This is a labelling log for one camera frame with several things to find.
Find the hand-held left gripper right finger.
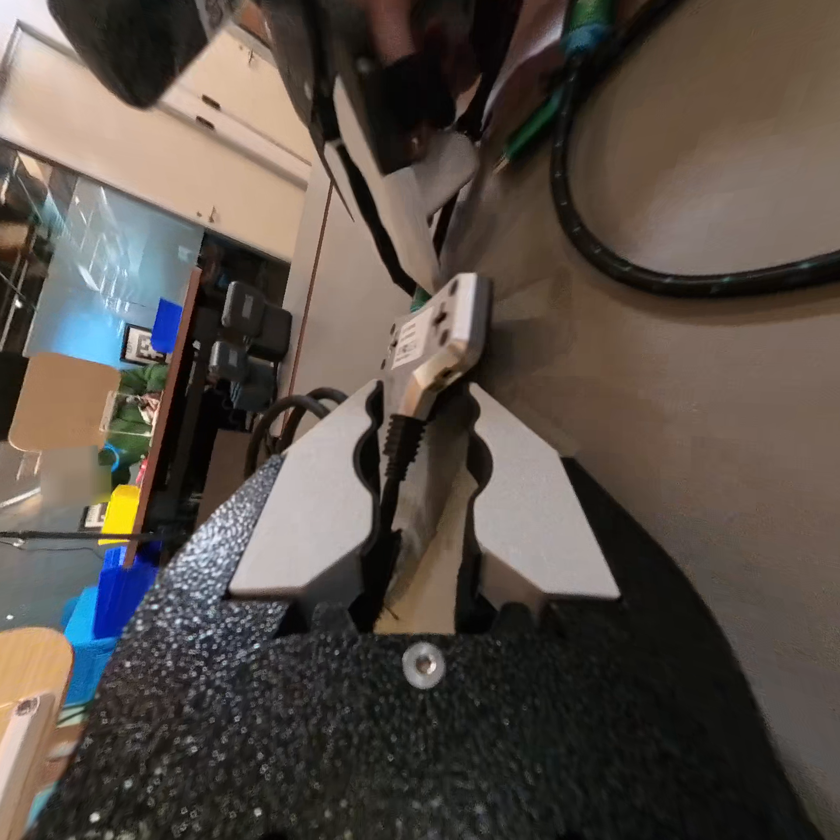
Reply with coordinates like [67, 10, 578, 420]
[457, 384, 622, 632]

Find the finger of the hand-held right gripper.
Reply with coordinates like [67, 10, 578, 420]
[326, 88, 441, 298]
[420, 129, 481, 227]

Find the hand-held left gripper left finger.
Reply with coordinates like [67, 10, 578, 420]
[228, 381, 403, 632]

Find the silver adapter hub with cable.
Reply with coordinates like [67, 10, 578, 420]
[244, 272, 494, 631]

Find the black braided green-plug hdmi cable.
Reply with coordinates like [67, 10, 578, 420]
[499, 0, 840, 299]

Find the person's right hand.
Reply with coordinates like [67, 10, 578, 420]
[371, 0, 565, 142]

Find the white door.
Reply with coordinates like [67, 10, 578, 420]
[154, 26, 316, 165]
[0, 85, 309, 253]

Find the grey desk with brown edge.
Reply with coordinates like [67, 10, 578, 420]
[121, 266, 204, 572]

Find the small yellow plastic bin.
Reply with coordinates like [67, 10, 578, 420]
[98, 484, 142, 546]

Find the glass partition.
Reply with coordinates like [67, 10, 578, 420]
[0, 141, 293, 631]

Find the flat blue plastic bin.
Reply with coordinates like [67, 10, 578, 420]
[152, 297, 185, 352]

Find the small tan board on stand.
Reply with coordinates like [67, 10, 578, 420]
[10, 353, 122, 450]

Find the large wooden board on stand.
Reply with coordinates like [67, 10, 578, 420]
[0, 626, 74, 840]

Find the black screen panel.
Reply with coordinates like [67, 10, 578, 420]
[0, 351, 30, 442]

